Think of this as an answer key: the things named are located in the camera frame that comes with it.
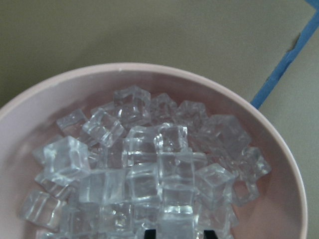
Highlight clear ice cube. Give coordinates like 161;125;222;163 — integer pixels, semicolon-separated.
157;152;207;239

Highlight blue tape grid lines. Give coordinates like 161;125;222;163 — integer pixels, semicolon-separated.
250;0;319;110

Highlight clear ice cubes pile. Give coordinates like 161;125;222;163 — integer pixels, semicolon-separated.
19;86;271;239

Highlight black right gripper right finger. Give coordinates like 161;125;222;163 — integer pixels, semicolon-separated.
204;230;217;239

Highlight pink bowl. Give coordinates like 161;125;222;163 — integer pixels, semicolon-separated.
0;63;308;239

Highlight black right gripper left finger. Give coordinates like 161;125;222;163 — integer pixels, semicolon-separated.
144;229;156;239

